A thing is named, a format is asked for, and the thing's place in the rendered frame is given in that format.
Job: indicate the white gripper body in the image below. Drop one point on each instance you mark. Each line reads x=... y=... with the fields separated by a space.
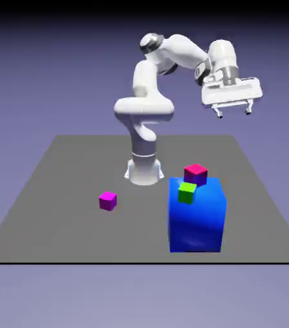
x=231 y=92

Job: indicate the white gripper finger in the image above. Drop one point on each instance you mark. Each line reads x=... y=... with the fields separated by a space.
x=248 y=107
x=218 y=110

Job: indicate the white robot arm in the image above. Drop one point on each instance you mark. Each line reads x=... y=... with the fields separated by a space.
x=144 y=107

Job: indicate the small crimson cube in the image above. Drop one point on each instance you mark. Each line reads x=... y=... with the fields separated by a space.
x=196 y=173

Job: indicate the small green cube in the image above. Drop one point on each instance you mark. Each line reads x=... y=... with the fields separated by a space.
x=186 y=194

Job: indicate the small magenta cube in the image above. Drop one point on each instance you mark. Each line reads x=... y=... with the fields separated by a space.
x=107 y=201

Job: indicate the large blue box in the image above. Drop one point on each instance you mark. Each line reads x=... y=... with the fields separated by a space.
x=196 y=220

